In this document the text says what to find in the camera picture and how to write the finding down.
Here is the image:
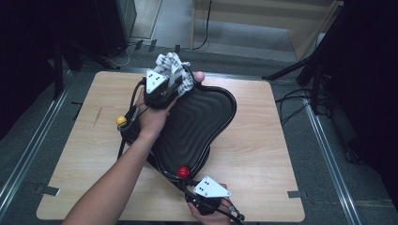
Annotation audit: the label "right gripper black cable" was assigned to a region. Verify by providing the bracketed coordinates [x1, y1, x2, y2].
[215, 196, 247, 225]

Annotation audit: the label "long metal floor rail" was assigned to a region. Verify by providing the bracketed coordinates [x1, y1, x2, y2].
[0, 69, 76, 219]
[301, 99, 362, 225]

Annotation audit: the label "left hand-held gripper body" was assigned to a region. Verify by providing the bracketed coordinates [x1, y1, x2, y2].
[143, 68, 176, 111]

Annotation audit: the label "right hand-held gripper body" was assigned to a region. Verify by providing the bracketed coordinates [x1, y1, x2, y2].
[184, 175, 233, 217]

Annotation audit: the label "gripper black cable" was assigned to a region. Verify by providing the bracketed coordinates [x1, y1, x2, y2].
[215, 196, 247, 225]
[116, 78, 148, 161]

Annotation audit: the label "black wavy tray stand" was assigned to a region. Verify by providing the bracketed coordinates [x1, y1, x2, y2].
[115, 64, 237, 190]

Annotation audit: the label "black curtain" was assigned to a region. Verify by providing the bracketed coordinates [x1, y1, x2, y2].
[0, 0, 98, 140]
[313, 0, 398, 204]

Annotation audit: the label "white striped cloth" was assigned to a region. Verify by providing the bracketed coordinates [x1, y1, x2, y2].
[153, 52, 195, 98]

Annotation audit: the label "hanging black cable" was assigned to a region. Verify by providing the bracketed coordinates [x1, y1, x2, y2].
[191, 0, 213, 51]

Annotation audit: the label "person's left hand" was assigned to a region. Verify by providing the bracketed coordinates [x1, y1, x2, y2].
[134, 90, 178, 140]

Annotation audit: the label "black metal stand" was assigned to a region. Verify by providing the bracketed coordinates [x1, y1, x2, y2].
[262, 52, 332, 116]
[51, 37, 121, 101]

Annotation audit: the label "white floor cable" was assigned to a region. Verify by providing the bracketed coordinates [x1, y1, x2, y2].
[106, 43, 130, 68]

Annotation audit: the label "black floor cables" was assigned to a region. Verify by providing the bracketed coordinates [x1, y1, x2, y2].
[275, 88, 332, 126]

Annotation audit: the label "grey table edge tape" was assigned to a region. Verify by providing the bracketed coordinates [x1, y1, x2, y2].
[34, 185, 61, 197]
[286, 189, 309, 200]

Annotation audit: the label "person's right hand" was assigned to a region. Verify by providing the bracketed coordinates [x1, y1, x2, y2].
[187, 183, 233, 225]

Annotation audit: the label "dark cabinet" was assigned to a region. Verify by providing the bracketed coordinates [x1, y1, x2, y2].
[93, 0, 138, 59]

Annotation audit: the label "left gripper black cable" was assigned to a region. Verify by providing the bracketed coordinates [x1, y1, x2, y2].
[116, 78, 148, 161]

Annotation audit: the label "short metal floor rail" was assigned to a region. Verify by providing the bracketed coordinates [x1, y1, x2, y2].
[79, 65, 273, 82]

